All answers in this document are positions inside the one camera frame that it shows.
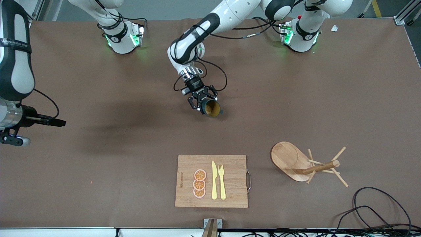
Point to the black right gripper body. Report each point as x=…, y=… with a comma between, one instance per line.
x=32, y=120

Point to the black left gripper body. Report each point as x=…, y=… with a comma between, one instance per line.
x=194, y=85

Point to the dark green cup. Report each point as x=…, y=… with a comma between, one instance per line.
x=213, y=110

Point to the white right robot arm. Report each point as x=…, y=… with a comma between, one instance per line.
x=121, y=44

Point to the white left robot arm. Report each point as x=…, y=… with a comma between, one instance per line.
x=306, y=33

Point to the wooden cutting board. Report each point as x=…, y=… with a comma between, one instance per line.
x=230, y=164

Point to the orange slice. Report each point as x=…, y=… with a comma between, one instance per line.
x=200, y=175

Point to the yellow plastic knife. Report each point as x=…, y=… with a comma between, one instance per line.
x=214, y=184

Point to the brown table cover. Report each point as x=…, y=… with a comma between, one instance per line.
x=131, y=164

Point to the yellow plastic fork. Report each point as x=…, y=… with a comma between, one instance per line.
x=223, y=187

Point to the wooden mug tree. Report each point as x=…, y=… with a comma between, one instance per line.
x=284, y=156

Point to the aluminium frame profile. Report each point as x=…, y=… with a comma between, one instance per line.
x=37, y=10
x=408, y=10

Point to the white table edge rail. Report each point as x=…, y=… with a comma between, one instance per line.
x=65, y=233

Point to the wooden metal edge bracket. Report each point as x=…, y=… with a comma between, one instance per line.
x=210, y=228

